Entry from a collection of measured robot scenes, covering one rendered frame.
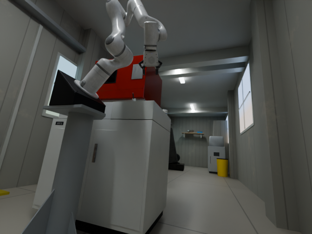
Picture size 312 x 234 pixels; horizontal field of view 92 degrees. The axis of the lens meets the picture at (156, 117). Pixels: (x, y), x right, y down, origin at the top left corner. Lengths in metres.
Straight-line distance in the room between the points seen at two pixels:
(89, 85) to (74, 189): 0.65
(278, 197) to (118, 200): 1.52
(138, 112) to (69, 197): 0.67
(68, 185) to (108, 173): 0.27
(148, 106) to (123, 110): 0.21
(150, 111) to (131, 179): 0.49
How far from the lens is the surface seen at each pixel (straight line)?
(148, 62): 1.09
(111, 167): 1.20
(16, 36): 2.93
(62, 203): 1.11
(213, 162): 6.38
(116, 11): 1.37
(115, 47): 1.10
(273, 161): 2.00
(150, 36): 1.07
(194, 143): 9.25
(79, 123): 1.07
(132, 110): 1.17
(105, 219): 1.27
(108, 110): 1.28
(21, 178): 2.87
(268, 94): 2.14
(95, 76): 1.13
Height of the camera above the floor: 0.59
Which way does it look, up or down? 13 degrees up
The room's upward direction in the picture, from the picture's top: 5 degrees clockwise
